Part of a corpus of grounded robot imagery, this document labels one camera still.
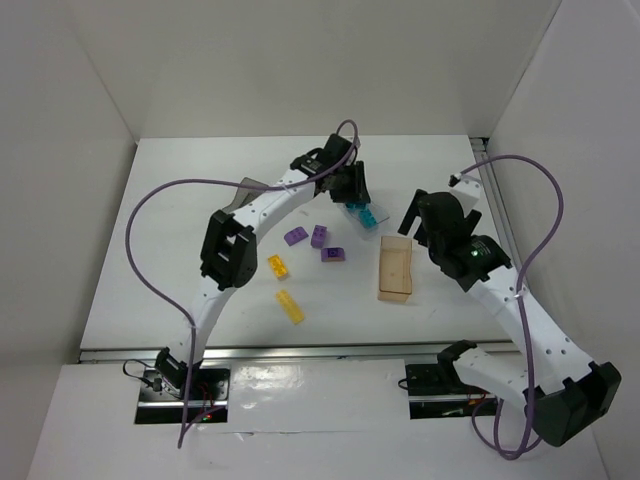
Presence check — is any small teal lego brick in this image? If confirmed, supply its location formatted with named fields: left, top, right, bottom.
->
left=345, top=203, right=367, bottom=213

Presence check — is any clear plastic container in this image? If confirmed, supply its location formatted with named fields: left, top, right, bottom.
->
left=338, top=203, right=389, bottom=240

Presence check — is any purple square lego brick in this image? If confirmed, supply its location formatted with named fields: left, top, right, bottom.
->
left=310, top=225, right=327, bottom=249

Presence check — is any purple lego brick with hole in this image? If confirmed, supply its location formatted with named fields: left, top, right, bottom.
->
left=321, top=247, right=346, bottom=262

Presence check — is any yellow small lego brick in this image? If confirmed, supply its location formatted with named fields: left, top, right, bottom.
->
left=267, top=255, right=289, bottom=279

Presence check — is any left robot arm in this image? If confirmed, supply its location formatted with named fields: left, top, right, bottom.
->
left=155, top=133, right=370, bottom=398

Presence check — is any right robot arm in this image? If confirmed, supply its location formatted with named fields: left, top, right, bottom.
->
left=398, top=176, right=622, bottom=447

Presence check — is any wooden tan container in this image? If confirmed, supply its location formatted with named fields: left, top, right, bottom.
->
left=377, top=236, right=412, bottom=303

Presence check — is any purple curved lego brick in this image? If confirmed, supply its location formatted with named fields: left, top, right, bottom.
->
left=284, top=226, right=309, bottom=246

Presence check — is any dark smoky plastic container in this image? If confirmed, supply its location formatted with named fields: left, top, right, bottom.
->
left=222, top=177, right=267, bottom=214

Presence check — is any yellow long lego plate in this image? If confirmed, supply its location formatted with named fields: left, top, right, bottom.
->
left=275, top=290, right=305, bottom=325

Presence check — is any aluminium side rail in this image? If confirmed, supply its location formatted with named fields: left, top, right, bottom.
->
left=469, top=135, right=554, bottom=355

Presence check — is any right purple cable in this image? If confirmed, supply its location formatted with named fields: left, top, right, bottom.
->
left=452, top=154, right=566, bottom=460

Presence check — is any purple cable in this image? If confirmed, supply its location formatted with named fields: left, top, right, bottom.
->
left=124, top=119, right=362, bottom=449
left=452, top=154, right=566, bottom=460

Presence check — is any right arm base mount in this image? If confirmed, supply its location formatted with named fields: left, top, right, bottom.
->
left=397, top=363, right=497, bottom=420

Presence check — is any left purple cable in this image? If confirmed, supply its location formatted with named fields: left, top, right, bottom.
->
left=124, top=119, right=362, bottom=449

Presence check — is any aluminium front rail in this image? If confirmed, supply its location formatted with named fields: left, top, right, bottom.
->
left=77, top=341, right=521, bottom=366

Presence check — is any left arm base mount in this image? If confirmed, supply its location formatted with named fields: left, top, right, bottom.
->
left=122, top=360, right=231, bottom=425

